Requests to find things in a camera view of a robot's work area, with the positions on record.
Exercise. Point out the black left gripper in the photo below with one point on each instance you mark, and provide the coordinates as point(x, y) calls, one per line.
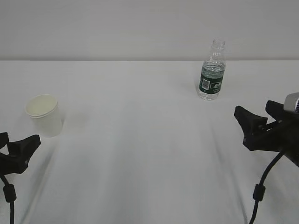
point(19, 153)

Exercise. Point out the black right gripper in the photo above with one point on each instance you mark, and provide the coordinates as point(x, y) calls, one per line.
point(282, 134)

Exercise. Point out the white paper cup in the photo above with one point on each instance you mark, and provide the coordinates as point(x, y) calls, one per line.
point(44, 113)

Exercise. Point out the Yibao mineral water bottle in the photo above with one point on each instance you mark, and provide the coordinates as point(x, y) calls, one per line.
point(212, 72)

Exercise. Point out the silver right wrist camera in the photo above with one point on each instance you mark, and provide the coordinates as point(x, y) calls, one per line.
point(291, 103)

